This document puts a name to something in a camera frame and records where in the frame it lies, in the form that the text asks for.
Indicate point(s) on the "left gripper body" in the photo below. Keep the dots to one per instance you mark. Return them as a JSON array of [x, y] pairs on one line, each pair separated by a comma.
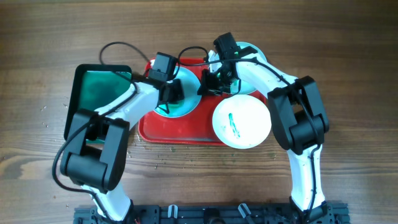
[[176, 93]]

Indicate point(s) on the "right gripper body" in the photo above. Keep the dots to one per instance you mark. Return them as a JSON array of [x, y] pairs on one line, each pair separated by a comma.
[[216, 83]]

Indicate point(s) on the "white plate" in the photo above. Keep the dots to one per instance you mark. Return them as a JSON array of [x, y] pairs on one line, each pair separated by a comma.
[[190, 86], [241, 122], [246, 88]]

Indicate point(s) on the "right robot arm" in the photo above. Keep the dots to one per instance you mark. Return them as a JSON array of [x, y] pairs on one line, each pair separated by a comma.
[[298, 116]]

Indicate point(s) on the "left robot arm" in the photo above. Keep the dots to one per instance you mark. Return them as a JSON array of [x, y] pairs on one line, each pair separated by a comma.
[[94, 153]]

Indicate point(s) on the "black tray with green water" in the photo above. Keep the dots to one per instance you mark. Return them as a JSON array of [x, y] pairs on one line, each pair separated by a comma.
[[95, 86]]

